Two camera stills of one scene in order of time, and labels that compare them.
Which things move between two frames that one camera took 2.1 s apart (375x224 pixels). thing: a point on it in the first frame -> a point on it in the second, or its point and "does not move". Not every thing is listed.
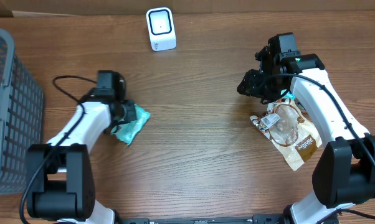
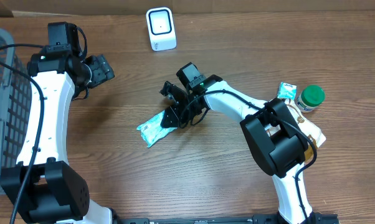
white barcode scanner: x=161 y=28 does not move
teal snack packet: x=126 y=132 -> x=152 y=130
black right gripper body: x=263 y=86 -> x=188 y=112
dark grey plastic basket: x=16 y=115 does not move
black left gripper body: x=127 y=113 -> x=100 y=72
